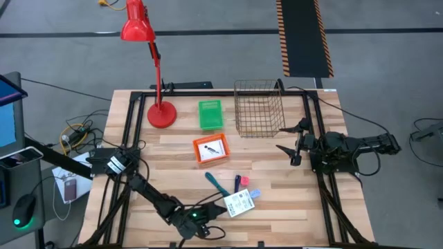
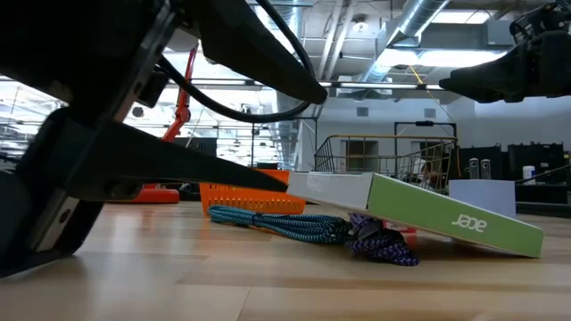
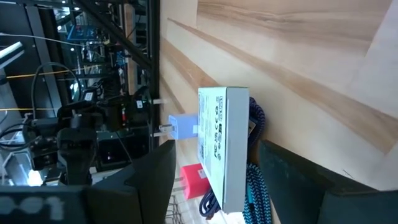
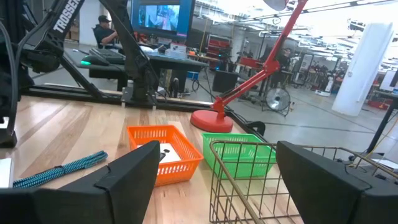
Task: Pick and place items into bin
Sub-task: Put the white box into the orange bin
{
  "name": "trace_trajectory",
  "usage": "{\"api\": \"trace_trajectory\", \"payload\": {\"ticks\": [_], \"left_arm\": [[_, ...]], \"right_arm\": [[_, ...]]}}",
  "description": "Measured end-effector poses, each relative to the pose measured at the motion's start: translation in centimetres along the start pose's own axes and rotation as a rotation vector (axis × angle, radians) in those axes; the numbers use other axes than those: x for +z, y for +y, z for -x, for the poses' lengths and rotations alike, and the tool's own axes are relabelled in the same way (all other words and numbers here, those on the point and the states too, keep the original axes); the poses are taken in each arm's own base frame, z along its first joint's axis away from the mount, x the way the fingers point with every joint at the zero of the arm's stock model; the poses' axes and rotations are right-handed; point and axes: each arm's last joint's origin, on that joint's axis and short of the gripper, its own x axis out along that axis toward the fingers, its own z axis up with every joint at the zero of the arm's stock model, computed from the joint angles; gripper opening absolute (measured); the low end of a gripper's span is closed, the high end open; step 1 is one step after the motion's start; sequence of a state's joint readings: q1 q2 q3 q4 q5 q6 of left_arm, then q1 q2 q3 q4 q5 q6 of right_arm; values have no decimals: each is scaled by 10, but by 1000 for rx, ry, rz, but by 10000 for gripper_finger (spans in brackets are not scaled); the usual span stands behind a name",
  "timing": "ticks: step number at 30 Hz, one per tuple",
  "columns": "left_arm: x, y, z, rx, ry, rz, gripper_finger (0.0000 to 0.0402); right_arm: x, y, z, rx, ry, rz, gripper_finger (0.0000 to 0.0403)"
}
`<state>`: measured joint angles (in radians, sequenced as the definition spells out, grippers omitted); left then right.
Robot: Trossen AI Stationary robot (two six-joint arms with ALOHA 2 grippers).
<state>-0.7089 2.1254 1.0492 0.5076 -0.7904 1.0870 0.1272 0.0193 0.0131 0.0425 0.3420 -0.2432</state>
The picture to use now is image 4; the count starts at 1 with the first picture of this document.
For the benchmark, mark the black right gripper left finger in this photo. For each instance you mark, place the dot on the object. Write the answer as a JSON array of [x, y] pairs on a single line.
[[93, 199]]

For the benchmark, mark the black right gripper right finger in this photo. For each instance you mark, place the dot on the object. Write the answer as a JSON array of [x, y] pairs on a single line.
[[326, 193]]

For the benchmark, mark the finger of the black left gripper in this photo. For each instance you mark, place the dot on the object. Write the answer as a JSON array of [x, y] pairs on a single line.
[[12, 137]]

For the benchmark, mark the white printed box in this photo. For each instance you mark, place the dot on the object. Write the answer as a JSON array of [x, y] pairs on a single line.
[[5, 172]]

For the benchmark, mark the white card reader box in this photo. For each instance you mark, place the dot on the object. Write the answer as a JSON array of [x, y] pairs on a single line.
[[171, 154]]

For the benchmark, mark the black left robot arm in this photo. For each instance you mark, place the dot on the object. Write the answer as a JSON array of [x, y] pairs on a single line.
[[136, 62]]

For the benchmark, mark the black diagonal strut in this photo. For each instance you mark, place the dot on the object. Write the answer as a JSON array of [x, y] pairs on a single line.
[[84, 81]]

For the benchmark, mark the black side table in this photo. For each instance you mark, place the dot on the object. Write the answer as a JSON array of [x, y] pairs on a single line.
[[381, 127]]

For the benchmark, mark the green plastic basket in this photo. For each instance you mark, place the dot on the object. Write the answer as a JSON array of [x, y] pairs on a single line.
[[242, 161]]

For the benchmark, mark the orange plastic basket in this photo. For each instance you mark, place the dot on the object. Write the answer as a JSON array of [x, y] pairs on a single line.
[[180, 171]]

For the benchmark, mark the black glowing computer mouse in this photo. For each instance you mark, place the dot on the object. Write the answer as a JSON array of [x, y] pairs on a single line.
[[93, 60]]

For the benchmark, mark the metal floor fan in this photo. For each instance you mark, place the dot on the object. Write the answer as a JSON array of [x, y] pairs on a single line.
[[277, 99]]

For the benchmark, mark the black keyboard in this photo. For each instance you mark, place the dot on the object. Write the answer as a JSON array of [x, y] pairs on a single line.
[[109, 56]]

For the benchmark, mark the person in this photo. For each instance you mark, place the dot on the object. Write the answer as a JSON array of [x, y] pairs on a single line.
[[102, 33], [283, 62]]

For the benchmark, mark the white column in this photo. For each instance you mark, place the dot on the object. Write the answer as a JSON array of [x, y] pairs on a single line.
[[360, 71]]

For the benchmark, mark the white-screen monitor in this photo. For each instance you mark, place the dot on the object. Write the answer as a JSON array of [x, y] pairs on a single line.
[[387, 81]]

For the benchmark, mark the red desk lamp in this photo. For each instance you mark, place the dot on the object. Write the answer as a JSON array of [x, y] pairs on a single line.
[[211, 121]]

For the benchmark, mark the black floor box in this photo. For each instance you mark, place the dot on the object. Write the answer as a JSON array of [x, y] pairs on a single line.
[[224, 81]]

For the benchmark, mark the dark grey desk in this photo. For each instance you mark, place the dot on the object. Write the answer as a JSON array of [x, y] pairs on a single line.
[[174, 63]]

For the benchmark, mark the white carton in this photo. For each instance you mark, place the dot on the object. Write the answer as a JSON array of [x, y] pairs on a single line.
[[178, 51]]

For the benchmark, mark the blue-screen monitor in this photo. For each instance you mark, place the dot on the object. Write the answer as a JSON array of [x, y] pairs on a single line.
[[161, 17]]

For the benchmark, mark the red tool cabinet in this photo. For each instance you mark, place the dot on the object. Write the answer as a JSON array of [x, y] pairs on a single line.
[[217, 46]]

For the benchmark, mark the black aluminium table frame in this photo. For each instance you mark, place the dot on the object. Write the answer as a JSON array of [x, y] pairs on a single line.
[[77, 93]]

